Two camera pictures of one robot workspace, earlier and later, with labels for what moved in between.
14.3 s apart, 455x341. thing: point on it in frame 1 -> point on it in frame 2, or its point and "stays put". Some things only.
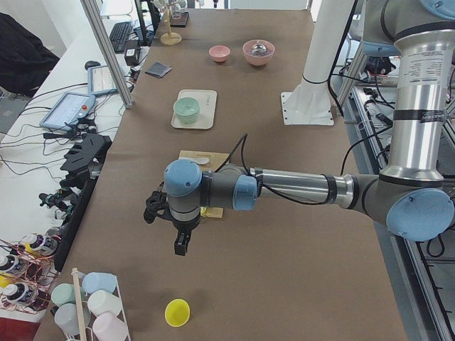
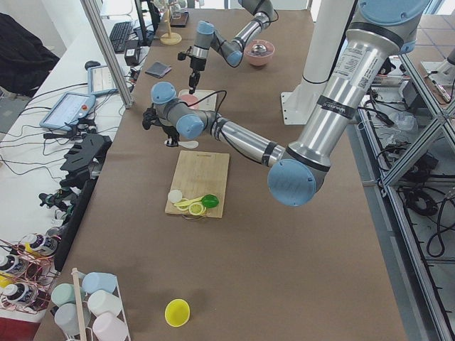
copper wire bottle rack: x=28 y=272 stays put
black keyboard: x=119 y=35 stays put
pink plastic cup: x=107 y=327 stays put
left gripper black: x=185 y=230 -> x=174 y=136
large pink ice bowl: x=258 y=52 stays put
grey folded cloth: x=158 y=69 stays put
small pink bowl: x=220 y=53 -> x=190 y=99
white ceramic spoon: x=199 y=160 -> x=190 y=144
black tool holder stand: x=83 y=165 stays put
